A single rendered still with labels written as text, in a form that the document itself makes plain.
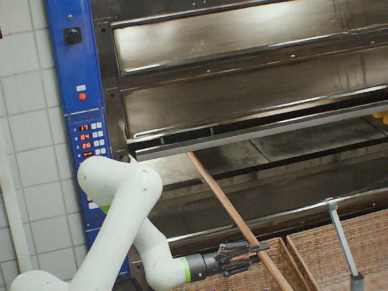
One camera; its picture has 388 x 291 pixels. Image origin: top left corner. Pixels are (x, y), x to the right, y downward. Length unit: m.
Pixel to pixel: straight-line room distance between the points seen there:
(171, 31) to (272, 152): 0.79
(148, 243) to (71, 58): 0.75
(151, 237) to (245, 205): 0.82
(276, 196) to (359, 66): 0.67
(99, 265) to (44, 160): 0.96
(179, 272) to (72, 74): 0.85
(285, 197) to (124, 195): 1.30
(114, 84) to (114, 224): 0.90
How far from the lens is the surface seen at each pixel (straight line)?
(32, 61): 2.78
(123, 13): 2.80
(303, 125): 2.99
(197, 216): 3.16
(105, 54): 2.81
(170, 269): 2.46
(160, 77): 2.88
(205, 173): 3.11
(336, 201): 2.92
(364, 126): 3.56
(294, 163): 3.21
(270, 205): 3.25
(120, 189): 2.12
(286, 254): 3.26
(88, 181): 2.21
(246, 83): 3.01
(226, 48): 2.91
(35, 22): 2.75
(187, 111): 2.94
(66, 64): 2.77
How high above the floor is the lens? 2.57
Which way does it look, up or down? 24 degrees down
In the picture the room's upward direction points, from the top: 6 degrees counter-clockwise
